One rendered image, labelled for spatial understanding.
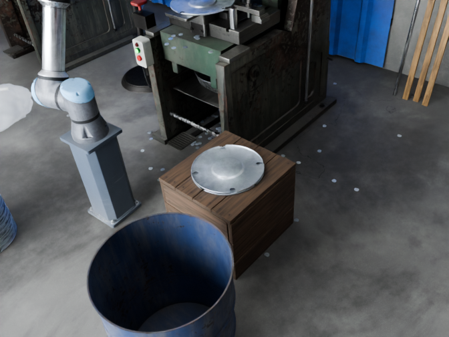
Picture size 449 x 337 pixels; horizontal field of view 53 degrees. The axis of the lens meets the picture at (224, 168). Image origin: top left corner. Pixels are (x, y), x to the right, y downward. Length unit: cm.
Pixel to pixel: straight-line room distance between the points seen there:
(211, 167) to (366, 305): 79
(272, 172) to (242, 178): 12
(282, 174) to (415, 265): 65
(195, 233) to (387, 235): 92
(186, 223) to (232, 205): 23
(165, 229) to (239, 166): 44
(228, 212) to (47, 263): 88
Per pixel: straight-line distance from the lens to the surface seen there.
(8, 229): 225
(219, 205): 164
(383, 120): 273
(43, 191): 247
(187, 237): 152
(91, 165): 194
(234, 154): 184
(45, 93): 191
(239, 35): 201
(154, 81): 236
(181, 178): 177
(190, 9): 208
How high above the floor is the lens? 151
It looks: 40 degrees down
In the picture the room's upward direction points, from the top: 5 degrees counter-clockwise
